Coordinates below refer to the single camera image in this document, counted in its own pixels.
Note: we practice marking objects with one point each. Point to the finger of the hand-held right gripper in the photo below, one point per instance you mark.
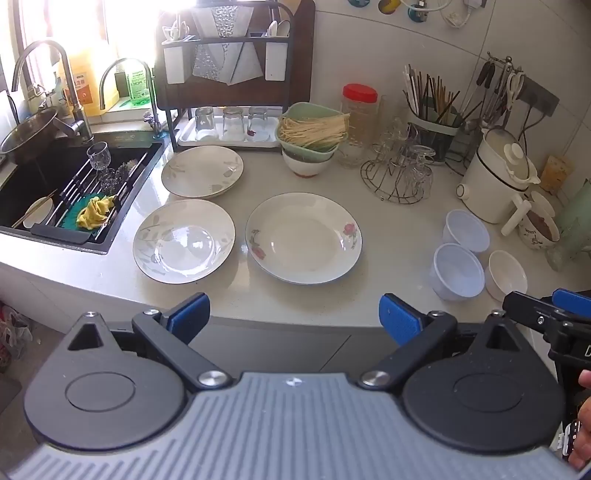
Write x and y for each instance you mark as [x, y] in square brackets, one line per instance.
[572, 300]
[531, 310]

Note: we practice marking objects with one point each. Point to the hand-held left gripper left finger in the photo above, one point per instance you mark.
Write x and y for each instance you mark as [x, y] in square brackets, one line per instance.
[189, 314]

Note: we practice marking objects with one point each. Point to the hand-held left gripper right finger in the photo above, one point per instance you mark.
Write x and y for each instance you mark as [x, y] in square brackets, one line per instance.
[399, 319]

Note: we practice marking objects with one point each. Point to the small white ceramic bowl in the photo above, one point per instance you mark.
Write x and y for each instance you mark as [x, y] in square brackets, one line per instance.
[507, 274]

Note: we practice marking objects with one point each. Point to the grey leaf pattern plate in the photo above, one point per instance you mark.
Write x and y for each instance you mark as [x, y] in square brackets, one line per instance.
[201, 173]
[184, 242]

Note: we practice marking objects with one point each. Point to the white plastic bowl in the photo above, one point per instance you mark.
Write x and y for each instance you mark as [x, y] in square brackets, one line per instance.
[466, 230]
[457, 272]

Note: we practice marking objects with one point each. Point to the pink flower pattern plate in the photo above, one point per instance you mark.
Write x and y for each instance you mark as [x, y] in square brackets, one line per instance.
[302, 240]

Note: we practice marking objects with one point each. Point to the person's right hand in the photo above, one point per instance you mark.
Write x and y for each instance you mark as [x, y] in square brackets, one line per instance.
[585, 434]

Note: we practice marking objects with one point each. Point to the textured glass cup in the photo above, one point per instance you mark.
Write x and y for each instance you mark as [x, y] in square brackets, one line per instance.
[563, 249]

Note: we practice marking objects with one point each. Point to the floral ceramic mug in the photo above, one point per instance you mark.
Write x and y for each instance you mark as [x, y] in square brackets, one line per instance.
[538, 228]

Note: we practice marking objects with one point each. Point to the pale green pitcher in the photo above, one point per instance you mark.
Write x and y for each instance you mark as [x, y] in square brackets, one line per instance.
[577, 207]

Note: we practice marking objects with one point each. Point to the yellow packet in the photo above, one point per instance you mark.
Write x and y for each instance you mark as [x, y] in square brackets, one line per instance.
[556, 173]

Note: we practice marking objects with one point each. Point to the white electric pot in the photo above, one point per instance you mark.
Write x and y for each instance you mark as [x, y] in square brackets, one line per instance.
[489, 184]

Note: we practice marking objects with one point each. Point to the yellow cloth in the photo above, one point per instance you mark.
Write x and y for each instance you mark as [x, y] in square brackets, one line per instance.
[94, 212]

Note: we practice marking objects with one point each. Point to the clear cut-glass goblet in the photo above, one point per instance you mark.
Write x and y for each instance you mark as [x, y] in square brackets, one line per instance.
[420, 170]

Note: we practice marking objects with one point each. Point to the teal scrub pad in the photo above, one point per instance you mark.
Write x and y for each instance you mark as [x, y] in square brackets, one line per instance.
[70, 218]

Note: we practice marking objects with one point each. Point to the inverted cut-glass cup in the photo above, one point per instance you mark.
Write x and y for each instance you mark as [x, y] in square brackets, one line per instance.
[110, 182]

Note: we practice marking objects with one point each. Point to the steel wool scrubber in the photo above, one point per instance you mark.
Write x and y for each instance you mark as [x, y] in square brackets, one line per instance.
[127, 170]

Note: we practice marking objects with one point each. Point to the roll-up drying rack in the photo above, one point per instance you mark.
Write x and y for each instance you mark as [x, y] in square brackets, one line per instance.
[74, 187]

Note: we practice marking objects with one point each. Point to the white bowl with red base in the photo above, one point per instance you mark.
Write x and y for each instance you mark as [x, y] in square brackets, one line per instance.
[307, 168]

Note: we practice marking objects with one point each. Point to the white tray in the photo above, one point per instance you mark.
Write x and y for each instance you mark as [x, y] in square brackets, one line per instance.
[231, 142]

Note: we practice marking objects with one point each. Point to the bag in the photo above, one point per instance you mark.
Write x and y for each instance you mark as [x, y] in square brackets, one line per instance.
[11, 332]

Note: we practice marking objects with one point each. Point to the white rice bowl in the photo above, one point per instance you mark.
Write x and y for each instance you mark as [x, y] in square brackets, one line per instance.
[39, 212]

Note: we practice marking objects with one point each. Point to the clear wine glass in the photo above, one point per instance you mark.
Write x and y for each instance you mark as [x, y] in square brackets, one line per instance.
[98, 157]

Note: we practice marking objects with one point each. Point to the green chopstick holder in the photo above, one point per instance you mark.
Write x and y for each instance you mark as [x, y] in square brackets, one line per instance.
[434, 138]

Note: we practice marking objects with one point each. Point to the clear glass tumbler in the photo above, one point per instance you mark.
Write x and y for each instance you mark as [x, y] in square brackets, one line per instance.
[204, 122]
[257, 123]
[233, 123]

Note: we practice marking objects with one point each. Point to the clear glass jar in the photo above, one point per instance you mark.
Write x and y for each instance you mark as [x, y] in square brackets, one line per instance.
[392, 120]

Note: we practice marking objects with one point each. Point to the black sink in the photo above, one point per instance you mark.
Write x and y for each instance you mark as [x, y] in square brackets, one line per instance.
[27, 184]

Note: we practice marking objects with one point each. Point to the glass jar with red lid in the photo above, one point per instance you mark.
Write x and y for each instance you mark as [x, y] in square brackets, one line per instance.
[360, 115]

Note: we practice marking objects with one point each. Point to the dried noodles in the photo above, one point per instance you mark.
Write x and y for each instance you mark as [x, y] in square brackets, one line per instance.
[314, 129]

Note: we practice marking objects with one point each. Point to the kitchen scissors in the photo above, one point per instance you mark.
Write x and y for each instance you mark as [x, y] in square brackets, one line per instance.
[515, 85]

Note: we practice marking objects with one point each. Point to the bundle of chopsticks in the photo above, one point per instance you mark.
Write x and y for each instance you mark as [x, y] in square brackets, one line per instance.
[429, 97]

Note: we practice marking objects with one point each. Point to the hanging kitchen utensils rack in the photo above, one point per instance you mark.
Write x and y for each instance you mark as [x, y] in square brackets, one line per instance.
[494, 87]

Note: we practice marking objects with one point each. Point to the small steel faucet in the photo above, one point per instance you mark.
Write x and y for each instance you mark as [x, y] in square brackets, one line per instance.
[150, 87]

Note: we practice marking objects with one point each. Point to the green plastic basket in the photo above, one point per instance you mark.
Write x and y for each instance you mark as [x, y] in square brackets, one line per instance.
[300, 110]

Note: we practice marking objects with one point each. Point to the green detergent bottle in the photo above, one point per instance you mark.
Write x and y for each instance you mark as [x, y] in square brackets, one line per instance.
[137, 83]

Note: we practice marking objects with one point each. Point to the steel pan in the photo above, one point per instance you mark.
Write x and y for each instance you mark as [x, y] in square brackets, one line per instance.
[27, 134]

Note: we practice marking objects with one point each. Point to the white utensil holder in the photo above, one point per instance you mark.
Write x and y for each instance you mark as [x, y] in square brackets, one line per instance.
[176, 64]
[277, 62]

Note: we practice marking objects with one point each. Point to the yellow oil bottle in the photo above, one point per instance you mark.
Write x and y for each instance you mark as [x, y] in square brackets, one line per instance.
[90, 83]

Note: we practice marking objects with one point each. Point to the tall steel faucet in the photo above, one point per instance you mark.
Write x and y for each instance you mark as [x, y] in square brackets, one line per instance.
[69, 78]

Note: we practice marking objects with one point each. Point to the silver patterned board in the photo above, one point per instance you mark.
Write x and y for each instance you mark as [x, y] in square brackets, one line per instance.
[221, 50]

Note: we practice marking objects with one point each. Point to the black dish rack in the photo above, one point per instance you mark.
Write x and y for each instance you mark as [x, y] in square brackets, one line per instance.
[291, 60]

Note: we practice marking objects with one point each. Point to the brown cutting board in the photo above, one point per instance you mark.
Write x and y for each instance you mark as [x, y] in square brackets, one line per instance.
[302, 55]

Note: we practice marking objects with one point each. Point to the blue suction hook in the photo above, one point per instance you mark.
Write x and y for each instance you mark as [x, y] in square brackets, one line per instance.
[417, 14]
[358, 2]

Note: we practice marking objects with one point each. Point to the yellow pipe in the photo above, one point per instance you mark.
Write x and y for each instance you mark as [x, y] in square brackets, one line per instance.
[388, 5]

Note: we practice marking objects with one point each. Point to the grey wall socket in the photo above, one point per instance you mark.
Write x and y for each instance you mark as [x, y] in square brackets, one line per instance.
[540, 97]

